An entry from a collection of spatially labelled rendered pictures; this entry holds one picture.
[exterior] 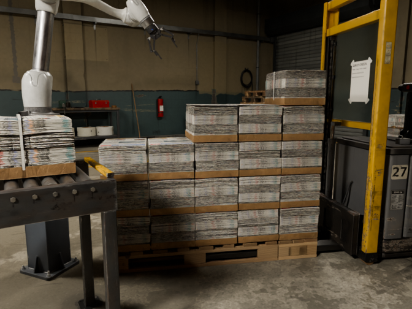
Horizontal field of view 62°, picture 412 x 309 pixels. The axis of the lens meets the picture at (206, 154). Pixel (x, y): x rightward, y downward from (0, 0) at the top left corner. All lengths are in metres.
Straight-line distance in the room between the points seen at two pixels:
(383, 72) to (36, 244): 2.40
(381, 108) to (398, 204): 0.67
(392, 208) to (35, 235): 2.33
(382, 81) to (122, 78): 7.38
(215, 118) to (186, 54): 7.68
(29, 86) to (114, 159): 0.65
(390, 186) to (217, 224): 1.17
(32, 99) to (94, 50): 6.71
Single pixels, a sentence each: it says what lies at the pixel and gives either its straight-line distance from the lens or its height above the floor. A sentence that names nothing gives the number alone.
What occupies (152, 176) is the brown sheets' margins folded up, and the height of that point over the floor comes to 0.63.
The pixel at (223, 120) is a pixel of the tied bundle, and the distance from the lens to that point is 2.18.
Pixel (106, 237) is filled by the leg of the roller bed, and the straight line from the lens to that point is 1.42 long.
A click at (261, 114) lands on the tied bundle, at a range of 2.24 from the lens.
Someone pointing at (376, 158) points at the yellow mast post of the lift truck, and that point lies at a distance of 2.43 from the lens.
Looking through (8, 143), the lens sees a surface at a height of 0.94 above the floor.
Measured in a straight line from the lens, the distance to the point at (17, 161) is 1.49.
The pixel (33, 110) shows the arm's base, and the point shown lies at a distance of 2.29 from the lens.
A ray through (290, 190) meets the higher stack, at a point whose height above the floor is 0.50.
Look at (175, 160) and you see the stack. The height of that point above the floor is 0.72.
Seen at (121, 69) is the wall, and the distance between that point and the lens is 9.06.
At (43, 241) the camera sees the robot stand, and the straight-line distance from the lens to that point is 2.42.
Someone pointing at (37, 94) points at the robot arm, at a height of 1.13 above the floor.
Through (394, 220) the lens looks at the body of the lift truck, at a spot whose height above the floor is 0.30.
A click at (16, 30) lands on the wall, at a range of 8.76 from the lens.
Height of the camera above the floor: 1.11
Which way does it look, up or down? 9 degrees down
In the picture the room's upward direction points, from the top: straight up
